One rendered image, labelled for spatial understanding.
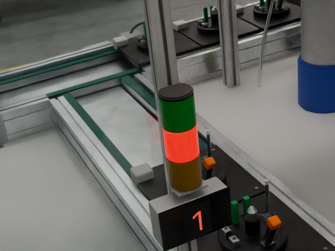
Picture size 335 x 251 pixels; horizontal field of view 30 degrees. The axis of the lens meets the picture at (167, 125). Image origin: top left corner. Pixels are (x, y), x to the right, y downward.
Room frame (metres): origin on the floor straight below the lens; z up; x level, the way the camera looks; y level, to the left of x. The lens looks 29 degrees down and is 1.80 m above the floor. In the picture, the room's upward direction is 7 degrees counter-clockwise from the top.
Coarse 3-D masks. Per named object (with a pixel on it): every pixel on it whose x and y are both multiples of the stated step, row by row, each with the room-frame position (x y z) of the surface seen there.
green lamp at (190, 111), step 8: (192, 96) 0.77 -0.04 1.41; (160, 104) 0.78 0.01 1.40; (168, 104) 0.76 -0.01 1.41; (176, 104) 0.76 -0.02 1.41; (184, 104) 0.76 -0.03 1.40; (192, 104) 0.77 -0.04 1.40; (160, 112) 0.78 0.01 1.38; (168, 112) 0.76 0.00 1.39; (176, 112) 0.76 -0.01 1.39; (184, 112) 0.76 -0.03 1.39; (192, 112) 0.77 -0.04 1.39; (168, 120) 0.77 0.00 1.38; (176, 120) 0.76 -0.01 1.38; (184, 120) 0.76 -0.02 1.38; (192, 120) 0.77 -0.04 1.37; (168, 128) 0.77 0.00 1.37; (176, 128) 0.76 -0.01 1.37; (184, 128) 0.76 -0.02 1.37
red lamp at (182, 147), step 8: (192, 128) 0.77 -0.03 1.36; (168, 136) 0.77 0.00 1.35; (176, 136) 0.76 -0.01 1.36; (184, 136) 0.76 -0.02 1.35; (192, 136) 0.77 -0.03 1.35; (168, 144) 0.77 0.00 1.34; (176, 144) 0.76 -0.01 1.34; (184, 144) 0.76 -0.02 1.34; (192, 144) 0.77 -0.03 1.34; (168, 152) 0.77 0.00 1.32; (176, 152) 0.76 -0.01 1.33; (184, 152) 0.76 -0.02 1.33; (192, 152) 0.76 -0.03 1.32; (176, 160) 0.76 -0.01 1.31; (184, 160) 0.76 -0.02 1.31
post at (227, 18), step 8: (224, 0) 1.89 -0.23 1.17; (232, 0) 1.91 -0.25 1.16; (224, 8) 1.89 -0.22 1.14; (232, 8) 1.91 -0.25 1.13; (224, 16) 1.90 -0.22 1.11; (232, 16) 1.90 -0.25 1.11; (224, 24) 1.90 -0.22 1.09; (232, 24) 1.90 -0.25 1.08; (224, 32) 1.90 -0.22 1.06; (232, 32) 1.91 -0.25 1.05; (224, 40) 1.90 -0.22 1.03; (232, 40) 1.92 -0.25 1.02; (224, 48) 1.91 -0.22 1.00; (232, 48) 1.92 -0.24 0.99; (224, 56) 1.92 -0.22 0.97; (232, 56) 1.92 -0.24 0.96; (224, 64) 1.92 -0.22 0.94; (232, 64) 1.92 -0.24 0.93; (224, 72) 1.92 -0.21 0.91; (232, 72) 1.90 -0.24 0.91; (224, 80) 1.92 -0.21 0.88; (232, 80) 1.90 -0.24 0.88
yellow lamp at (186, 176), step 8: (168, 160) 0.78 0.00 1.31; (192, 160) 0.77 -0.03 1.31; (168, 168) 0.78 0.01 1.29; (176, 168) 0.76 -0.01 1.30; (184, 168) 0.76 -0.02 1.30; (192, 168) 0.76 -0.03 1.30; (200, 168) 0.78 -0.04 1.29; (168, 176) 0.78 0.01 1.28; (176, 176) 0.76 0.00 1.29; (184, 176) 0.76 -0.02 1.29; (192, 176) 0.76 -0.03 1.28; (200, 176) 0.77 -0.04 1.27; (176, 184) 0.76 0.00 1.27; (184, 184) 0.76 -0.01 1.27; (192, 184) 0.76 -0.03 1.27
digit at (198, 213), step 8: (208, 200) 0.77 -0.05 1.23; (184, 208) 0.75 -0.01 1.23; (192, 208) 0.76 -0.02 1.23; (200, 208) 0.76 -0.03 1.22; (208, 208) 0.77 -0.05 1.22; (184, 216) 0.75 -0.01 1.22; (192, 216) 0.76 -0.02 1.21; (200, 216) 0.76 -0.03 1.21; (208, 216) 0.77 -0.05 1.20; (184, 224) 0.75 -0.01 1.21; (192, 224) 0.76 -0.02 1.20; (200, 224) 0.76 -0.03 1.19; (208, 224) 0.77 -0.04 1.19; (184, 232) 0.75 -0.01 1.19; (192, 232) 0.76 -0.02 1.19; (200, 232) 0.76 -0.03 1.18
